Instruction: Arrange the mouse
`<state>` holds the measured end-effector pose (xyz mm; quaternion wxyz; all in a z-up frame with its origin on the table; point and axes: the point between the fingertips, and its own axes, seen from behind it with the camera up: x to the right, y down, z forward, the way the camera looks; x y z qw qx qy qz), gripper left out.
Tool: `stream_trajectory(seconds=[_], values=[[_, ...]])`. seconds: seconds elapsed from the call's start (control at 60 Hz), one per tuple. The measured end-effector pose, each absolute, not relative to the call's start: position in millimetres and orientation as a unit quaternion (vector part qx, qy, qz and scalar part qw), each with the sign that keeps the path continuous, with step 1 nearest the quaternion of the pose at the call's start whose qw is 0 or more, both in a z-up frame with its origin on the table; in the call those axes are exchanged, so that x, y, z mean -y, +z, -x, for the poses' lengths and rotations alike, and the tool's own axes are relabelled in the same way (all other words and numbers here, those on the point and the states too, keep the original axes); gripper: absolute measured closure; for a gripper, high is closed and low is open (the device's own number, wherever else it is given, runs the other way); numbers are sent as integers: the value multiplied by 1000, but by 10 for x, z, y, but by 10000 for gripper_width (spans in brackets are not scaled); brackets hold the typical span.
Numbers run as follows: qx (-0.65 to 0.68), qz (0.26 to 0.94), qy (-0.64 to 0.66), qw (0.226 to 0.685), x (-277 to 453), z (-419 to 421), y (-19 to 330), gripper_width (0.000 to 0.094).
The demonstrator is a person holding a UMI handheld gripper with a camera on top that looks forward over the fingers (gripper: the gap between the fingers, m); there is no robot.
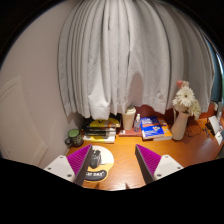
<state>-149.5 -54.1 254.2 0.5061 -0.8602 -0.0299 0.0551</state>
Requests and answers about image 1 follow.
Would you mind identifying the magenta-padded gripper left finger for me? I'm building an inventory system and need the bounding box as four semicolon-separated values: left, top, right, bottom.
43;144;94;187

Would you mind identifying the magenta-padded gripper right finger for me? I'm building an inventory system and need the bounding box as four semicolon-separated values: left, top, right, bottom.
134;144;184;184

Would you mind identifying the black grey computer mouse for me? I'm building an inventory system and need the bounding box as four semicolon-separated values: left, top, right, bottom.
89;149;102;169

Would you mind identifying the white yellow black mouse pad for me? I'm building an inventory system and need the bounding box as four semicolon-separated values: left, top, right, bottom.
83;144;115;183

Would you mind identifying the orange and white book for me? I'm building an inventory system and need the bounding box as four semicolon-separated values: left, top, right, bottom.
153;119;174;142

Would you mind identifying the dark mug with green inside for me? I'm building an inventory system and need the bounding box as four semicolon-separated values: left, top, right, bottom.
64;128;85;148

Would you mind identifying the white ceramic vase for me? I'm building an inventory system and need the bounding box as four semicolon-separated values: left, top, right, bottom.
170;111;190;141

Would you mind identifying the blue book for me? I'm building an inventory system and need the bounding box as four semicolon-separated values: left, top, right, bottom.
140;115;165;140

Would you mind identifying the red book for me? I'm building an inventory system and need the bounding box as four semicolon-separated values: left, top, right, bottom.
118;128;143;138

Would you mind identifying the clear spray bottle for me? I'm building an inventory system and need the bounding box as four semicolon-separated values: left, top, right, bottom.
133;113;142;133

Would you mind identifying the cream tumbler with lid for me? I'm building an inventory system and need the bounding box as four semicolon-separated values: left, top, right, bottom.
121;105;137;131

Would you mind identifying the small white-framed screen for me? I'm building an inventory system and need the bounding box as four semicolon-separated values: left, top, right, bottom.
204;114;224;146

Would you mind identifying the yellow and black book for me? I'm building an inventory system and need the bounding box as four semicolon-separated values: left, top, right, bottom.
88;114;123;130

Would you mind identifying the white pleated curtain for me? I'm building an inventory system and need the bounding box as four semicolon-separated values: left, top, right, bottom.
57;0;216;121

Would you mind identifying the black cable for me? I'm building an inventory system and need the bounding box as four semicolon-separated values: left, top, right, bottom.
184;119;209;138

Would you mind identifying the white wall panel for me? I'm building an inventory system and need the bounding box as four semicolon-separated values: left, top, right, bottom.
0;74;49;168

